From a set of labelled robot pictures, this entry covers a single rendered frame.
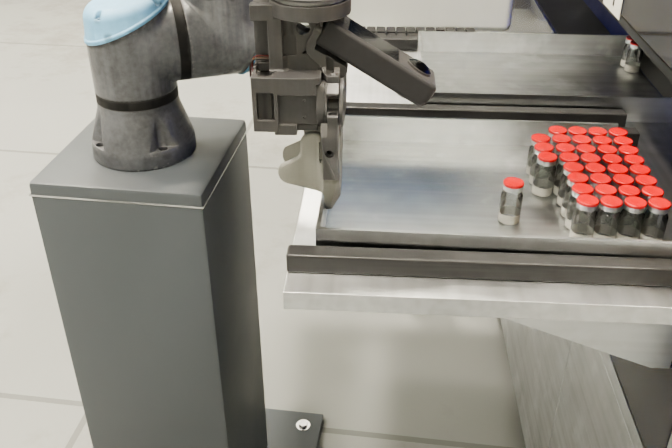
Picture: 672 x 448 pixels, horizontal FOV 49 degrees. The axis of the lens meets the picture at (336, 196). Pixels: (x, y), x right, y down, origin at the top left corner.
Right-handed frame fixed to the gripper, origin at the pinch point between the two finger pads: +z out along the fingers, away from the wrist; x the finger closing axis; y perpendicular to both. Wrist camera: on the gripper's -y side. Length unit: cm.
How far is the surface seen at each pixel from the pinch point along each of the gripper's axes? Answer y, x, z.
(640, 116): -38.5, -27.6, 3.1
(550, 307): -19.6, 11.3, 4.2
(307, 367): 12, -71, 92
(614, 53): -42, -53, 4
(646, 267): -28.3, 8.3, 1.7
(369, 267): -3.6, 8.3, 2.6
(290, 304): 3.5, 11.2, 4.9
